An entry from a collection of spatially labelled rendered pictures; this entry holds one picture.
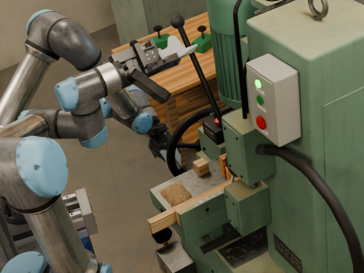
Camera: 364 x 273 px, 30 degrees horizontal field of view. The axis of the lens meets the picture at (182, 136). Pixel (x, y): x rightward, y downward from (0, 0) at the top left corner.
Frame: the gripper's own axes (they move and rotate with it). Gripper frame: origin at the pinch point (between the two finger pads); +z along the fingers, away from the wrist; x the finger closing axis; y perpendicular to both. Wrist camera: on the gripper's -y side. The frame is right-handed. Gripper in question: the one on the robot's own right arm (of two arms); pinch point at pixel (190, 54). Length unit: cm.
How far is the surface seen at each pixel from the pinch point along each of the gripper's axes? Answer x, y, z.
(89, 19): 303, 86, 62
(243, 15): -20.8, 1.2, 7.6
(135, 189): 172, -32, 12
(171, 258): 48, -52, -15
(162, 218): 17.1, -36.1, -20.2
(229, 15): -19.2, 2.6, 5.2
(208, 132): 28.9, -20.2, 6.6
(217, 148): 28.0, -25.5, 6.7
